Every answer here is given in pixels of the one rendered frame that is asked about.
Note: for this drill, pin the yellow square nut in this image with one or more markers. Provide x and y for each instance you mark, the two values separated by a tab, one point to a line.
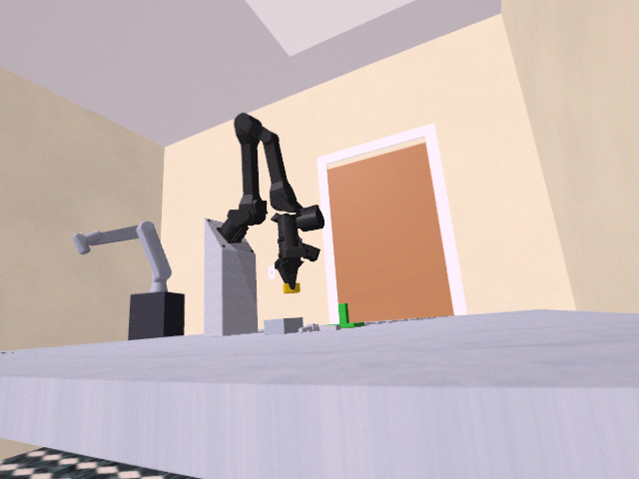
287	289

